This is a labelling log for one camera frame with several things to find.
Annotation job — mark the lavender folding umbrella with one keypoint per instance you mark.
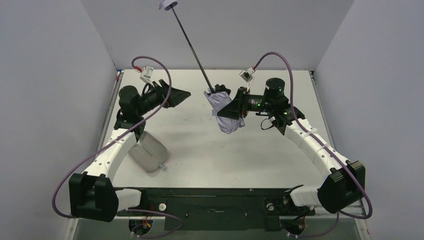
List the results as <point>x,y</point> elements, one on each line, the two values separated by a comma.
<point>218,96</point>

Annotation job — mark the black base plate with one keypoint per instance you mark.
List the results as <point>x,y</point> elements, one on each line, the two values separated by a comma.
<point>199,209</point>

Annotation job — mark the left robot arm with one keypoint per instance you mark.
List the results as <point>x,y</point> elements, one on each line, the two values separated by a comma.
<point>106,162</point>

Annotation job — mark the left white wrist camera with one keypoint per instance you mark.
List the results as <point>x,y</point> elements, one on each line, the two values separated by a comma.
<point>146,74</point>

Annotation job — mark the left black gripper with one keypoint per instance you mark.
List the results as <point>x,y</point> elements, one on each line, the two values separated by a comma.
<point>164,94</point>

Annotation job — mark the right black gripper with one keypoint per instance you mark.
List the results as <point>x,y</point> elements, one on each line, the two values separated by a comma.
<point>241,102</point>

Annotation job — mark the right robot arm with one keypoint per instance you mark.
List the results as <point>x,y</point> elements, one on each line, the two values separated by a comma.
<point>343,180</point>

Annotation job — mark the pink umbrella case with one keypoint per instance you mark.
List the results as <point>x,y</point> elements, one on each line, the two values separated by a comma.
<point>149,153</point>

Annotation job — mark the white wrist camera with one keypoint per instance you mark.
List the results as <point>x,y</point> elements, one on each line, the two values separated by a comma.
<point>247,76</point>
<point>146,74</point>

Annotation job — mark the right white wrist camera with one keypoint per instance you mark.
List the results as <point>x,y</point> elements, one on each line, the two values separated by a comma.
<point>247,76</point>

